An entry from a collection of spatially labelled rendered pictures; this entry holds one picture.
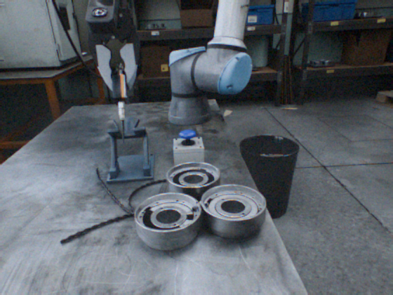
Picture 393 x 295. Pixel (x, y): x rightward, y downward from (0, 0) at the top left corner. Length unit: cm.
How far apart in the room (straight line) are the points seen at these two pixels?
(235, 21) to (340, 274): 123
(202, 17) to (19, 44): 207
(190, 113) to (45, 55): 189
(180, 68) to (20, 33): 195
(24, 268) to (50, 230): 8
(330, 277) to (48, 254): 134
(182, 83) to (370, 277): 123
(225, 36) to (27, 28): 204
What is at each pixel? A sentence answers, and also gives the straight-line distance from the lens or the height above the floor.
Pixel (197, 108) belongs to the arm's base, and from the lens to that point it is 98.
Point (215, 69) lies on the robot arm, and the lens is 88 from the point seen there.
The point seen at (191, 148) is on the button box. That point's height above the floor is 84.
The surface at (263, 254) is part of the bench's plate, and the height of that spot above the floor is 80.
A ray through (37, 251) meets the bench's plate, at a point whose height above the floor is 80.
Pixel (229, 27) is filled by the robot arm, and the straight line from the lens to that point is 91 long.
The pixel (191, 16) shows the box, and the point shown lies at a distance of 391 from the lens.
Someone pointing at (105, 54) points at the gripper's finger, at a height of 106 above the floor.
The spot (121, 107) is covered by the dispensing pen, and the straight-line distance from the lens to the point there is 62.
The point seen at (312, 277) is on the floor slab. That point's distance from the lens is 161.
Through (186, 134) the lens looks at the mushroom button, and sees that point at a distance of 69.
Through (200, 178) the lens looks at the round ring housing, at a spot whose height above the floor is 82.
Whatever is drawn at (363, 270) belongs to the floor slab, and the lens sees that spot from 173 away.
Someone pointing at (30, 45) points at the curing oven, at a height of 97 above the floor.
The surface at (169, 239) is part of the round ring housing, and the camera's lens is 45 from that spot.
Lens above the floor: 111
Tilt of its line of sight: 24 degrees down
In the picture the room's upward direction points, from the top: 3 degrees counter-clockwise
